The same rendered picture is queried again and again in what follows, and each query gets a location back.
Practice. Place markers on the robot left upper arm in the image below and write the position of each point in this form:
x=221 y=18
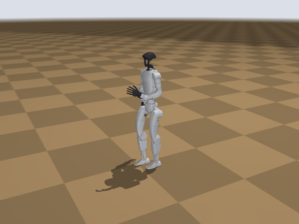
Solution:
x=157 y=79

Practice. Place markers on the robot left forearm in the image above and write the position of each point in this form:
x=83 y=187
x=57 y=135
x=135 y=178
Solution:
x=151 y=96

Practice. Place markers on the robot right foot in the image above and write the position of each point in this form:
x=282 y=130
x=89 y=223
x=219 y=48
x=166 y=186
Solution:
x=140 y=162

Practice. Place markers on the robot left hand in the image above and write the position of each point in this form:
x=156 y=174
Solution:
x=134 y=92

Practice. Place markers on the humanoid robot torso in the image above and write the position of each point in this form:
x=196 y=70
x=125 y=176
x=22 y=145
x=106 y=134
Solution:
x=148 y=88

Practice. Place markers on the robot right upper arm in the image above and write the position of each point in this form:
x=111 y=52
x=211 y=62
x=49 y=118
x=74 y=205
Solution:
x=141 y=86

